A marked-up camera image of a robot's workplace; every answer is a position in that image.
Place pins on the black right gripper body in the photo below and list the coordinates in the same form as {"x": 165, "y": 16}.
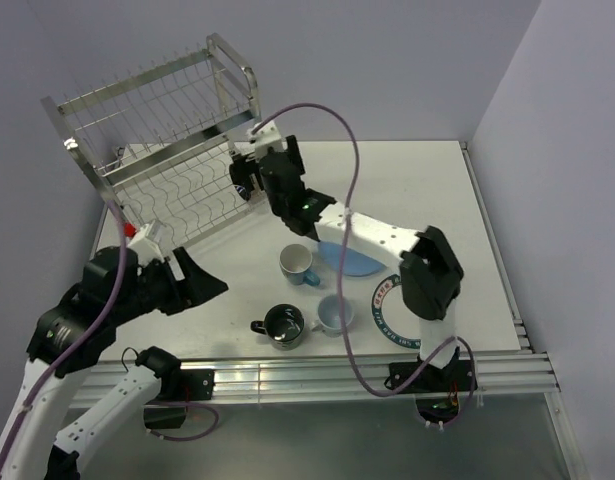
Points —
{"x": 278, "y": 205}

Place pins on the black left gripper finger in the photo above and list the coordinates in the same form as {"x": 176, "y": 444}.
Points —
{"x": 197, "y": 290}
{"x": 188, "y": 267}

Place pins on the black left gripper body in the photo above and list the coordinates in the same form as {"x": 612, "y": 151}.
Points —
{"x": 156, "y": 287}

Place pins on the black bowl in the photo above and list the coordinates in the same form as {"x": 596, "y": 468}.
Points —
{"x": 240, "y": 178}

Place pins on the white mug blue handle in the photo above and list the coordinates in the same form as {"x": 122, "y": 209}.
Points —
{"x": 295, "y": 262}

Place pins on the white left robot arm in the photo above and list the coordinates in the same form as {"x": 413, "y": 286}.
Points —
{"x": 68, "y": 342}

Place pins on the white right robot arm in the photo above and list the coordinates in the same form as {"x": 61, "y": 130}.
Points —
{"x": 429, "y": 271}

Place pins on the stainless steel dish rack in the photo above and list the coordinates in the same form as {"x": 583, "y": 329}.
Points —
{"x": 160, "y": 142}

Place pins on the black mug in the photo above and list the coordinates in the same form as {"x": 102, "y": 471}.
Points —
{"x": 283, "y": 325}

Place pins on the light blue plate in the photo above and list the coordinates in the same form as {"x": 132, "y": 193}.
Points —
{"x": 355, "y": 263}

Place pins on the light grey cup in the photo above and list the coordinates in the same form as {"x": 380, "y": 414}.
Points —
{"x": 328, "y": 320}

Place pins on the white plate green rim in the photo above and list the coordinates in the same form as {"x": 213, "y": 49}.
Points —
{"x": 392, "y": 317}

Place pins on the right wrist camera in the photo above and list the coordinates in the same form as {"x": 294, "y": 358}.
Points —
{"x": 264, "y": 138}

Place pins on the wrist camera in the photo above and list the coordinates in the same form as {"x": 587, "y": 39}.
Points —
{"x": 146, "y": 243}
{"x": 264, "y": 138}

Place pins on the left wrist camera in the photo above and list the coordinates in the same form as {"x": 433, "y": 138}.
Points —
{"x": 146, "y": 243}

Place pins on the aluminium mounting rail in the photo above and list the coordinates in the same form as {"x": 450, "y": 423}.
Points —
{"x": 306, "y": 380}

